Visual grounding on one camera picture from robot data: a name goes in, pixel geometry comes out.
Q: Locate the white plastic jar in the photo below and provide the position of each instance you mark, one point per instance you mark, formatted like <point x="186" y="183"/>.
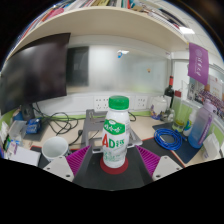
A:
<point x="159" y="106"/>

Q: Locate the black white checkered mug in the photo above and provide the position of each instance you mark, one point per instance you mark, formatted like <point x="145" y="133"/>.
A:
<point x="55" y="148"/>

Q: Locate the dark wine bottle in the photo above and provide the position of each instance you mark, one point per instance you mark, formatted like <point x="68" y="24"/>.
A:
<point x="169" y="95"/>

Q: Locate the black desk mat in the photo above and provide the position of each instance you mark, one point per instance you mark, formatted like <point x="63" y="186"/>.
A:
<point x="115" y="181"/>

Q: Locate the purple pennant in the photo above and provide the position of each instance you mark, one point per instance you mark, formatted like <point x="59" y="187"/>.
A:
<point x="198" y="63"/>

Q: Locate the white paper sheet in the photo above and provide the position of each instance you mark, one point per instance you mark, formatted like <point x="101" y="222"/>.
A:
<point x="25" y="156"/>

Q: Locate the white tissue pack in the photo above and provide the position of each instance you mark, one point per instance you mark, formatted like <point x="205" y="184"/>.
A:
<point x="211" y="146"/>

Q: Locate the grey metal laptop stand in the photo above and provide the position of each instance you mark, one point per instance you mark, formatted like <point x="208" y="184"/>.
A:
<point x="91" y="128"/>

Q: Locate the wide group photo print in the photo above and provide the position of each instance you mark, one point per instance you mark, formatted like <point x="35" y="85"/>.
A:
<point x="210" y="96"/>

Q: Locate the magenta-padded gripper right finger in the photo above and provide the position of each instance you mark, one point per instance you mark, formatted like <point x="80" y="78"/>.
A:
<point x="148" y="160"/>

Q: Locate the green translucent container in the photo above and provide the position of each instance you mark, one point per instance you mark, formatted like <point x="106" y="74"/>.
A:
<point x="181" y="113"/>

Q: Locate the small blue box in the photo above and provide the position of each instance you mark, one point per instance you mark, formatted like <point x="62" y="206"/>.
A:
<point x="33" y="126"/>

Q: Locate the white wall socket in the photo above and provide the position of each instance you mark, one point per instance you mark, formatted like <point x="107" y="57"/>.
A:
<point x="101" y="104"/>
<point x="141" y="103"/>

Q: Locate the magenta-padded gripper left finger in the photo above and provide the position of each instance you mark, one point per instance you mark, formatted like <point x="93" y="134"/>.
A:
<point x="77" y="160"/>

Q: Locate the white drink bottle green cap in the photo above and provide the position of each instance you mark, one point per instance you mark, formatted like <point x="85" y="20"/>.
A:
<point x="115" y="140"/>

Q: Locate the black computer monitor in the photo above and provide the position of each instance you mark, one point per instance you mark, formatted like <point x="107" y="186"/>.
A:
<point x="33" y="71"/>

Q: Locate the purple translucent water bottle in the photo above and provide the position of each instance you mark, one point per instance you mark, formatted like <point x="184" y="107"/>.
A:
<point x="200" y="128"/>

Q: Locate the dark blue mat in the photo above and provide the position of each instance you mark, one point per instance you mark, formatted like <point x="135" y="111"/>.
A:
<point x="188" y="153"/>

